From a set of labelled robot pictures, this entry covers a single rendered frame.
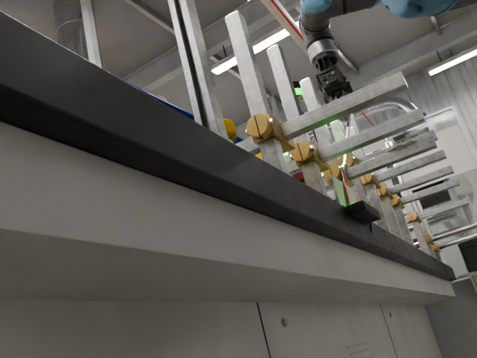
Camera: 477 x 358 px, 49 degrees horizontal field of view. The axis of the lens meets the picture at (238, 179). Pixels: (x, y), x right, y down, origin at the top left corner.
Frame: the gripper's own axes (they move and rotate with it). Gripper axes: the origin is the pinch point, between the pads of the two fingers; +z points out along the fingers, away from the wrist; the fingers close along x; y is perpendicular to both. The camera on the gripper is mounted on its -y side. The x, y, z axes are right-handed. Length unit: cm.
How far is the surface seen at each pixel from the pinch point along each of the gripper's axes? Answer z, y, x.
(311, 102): -7.2, 4.4, -7.6
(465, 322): 66, -239, -9
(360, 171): 17.5, 0.1, -0.9
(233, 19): -9, 54, -8
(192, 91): 20, 80, -9
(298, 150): 16.9, 32.1, -8.1
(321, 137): 4.5, 4.4, -8.1
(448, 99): -319, -852, 49
